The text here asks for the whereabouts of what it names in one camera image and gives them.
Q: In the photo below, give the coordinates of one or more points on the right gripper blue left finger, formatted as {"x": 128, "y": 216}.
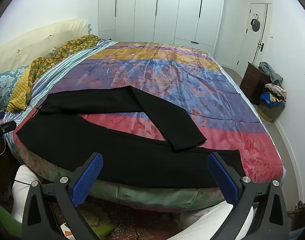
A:
{"x": 39, "y": 220}

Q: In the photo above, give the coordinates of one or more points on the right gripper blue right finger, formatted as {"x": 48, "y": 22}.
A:
{"x": 270, "y": 220}

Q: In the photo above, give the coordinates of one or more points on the black pants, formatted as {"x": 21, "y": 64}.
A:
{"x": 59, "y": 134}

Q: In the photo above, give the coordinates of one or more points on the yellow floral blanket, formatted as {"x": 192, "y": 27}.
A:
{"x": 21, "y": 95}

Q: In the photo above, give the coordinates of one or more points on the teal patterned pillow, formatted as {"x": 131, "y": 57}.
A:
{"x": 7, "y": 83}

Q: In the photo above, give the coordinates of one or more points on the striped blue bedsheet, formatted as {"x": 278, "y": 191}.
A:
{"x": 52, "y": 76}

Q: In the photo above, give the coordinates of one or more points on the cream padded headboard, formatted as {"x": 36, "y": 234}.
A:
{"x": 22, "y": 50}

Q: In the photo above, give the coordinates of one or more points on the patterned floor rug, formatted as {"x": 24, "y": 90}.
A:
{"x": 115, "y": 221}

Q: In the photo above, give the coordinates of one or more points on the olive laundry basket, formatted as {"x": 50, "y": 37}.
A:
{"x": 270, "y": 113}

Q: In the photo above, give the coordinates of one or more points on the dark wooden nightstand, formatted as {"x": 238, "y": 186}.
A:
{"x": 253, "y": 83}

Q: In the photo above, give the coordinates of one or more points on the colourful satin bedspread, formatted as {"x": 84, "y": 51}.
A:
{"x": 189, "y": 78}

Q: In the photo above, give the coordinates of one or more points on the white room door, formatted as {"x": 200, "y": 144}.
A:
{"x": 254, "y": 42}

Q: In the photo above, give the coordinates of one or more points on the black hat on door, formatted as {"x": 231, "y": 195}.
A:
{"x": 255, "y": 23}

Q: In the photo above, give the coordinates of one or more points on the white wardrobe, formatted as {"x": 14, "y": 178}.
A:
{"x": 191, "y": 23}

